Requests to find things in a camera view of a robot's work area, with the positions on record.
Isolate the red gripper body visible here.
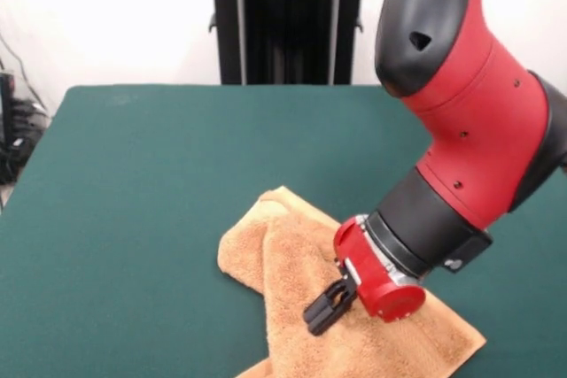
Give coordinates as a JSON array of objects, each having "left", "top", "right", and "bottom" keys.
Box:
[{"left": 332, "top": 213, "right": 427, "bottom": 324}]

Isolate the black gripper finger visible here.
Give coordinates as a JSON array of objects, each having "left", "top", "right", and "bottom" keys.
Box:
[
  {"left": 308, "top": 290, "right": 358, "bottom": 336},
  {"left": 303, "top": 280, "right": 350, "bottom": 325}
]

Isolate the orange terry towel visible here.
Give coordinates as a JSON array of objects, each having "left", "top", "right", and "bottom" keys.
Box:
[{"left": 215, "top": 186, "right": 488, "bottom": 378}]

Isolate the dark green table cloth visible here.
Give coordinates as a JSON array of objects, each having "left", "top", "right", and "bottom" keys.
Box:
[{"left": 0, "top": 82, "right": 567, "bottom": 378}]

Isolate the black computer case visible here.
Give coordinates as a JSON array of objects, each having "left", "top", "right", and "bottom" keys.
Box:
[{"left": 0, "top": 70, "right": 18, "bottom": 149}]

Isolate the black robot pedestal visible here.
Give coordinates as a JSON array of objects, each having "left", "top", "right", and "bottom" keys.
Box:
[{"left": 193, "top": 0, "right": 386, "bottom": 86}]

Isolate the grey cable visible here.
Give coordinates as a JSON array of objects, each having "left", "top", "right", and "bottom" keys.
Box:
[{"left": 0, "top": 35, "right": 50, "bottom": 113}]

